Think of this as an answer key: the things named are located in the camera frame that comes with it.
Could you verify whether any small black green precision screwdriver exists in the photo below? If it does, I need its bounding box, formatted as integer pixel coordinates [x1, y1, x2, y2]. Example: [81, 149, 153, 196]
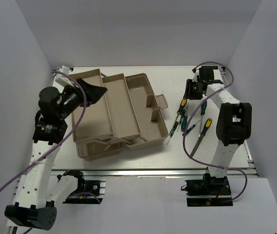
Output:
[167, 108, 186, 144]

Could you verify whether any short black green precision screwdriver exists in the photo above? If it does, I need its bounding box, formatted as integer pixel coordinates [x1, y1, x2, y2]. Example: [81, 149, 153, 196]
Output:
[182, 120, 200, 136]

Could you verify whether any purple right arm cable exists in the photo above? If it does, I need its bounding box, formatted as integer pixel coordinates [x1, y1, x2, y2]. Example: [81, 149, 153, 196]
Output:
[182, 61, 248, 202]

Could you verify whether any yellow black long screwdriver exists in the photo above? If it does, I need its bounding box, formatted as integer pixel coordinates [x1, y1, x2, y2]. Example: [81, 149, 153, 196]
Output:
[177, 98, 187, 115]

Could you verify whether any green handle long screwdriver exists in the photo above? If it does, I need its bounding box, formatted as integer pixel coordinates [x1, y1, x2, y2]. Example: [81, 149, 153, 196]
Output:
[198, 101, 207, 137]

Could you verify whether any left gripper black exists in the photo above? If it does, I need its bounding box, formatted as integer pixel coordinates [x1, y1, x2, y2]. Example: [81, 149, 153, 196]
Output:
[57, 78, 107, 119]

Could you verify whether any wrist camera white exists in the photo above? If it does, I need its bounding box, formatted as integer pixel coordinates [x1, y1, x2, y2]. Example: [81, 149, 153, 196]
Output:
[192, 69, 200, 82]
[54, 66, 73, 87]

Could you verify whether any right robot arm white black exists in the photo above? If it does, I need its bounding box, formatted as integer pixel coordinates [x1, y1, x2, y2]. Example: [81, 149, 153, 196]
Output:
[185, 65, 252, 195]

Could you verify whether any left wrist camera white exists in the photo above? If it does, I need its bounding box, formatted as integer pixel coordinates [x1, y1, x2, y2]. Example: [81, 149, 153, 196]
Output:
[54, 66, 73, 87]

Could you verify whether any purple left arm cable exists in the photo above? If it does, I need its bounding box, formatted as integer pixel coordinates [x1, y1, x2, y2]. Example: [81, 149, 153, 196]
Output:
[0, 70, 103, 234]

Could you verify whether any beige cantilever toolbox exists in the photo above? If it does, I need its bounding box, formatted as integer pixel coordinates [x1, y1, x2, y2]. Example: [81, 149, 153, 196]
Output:
[71, 69, 168, 161]

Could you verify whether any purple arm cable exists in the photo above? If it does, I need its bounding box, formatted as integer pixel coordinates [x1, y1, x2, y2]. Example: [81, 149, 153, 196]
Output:
[0, 70, 103, 234]
[182, 61, 248, 202]

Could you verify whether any yellow black handle file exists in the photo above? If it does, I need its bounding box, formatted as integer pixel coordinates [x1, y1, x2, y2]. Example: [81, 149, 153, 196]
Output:
[190, 118, 213, 158]

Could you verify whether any large green handle screwdriver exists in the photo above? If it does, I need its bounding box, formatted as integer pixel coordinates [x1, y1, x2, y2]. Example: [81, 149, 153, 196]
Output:
[181, 106, 188, 132]

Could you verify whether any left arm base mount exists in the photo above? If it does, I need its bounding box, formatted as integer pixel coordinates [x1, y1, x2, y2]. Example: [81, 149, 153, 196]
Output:
[63, 179, 106, 205]

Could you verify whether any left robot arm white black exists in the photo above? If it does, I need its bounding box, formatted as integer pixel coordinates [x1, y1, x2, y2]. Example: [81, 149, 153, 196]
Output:
[4, 78, 107, 231]

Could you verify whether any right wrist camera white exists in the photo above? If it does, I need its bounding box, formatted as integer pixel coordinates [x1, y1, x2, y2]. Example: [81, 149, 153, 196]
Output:
[192, 69, 200, 82]

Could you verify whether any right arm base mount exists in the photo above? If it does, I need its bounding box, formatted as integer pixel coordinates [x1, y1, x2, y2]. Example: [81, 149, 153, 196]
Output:
[181, 179, 233, 207]

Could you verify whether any aluminium front rail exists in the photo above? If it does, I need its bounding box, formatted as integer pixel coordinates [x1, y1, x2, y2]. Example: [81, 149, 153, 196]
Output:
[51, 168, 258, 176]

